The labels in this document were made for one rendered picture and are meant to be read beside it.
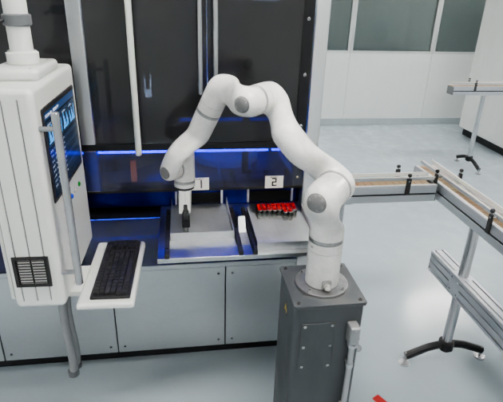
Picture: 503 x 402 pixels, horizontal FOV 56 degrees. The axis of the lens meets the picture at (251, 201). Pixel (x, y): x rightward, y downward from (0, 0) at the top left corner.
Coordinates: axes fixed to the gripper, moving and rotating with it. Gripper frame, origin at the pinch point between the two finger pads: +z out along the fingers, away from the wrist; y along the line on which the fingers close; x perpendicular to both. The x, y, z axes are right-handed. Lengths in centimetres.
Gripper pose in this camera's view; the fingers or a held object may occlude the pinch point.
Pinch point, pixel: (185, 221)
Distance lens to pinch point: 198.1
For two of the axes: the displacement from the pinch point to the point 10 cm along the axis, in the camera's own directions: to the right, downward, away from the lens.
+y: 1.4, 3.9, -9.1
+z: -0.2, 9.2, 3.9
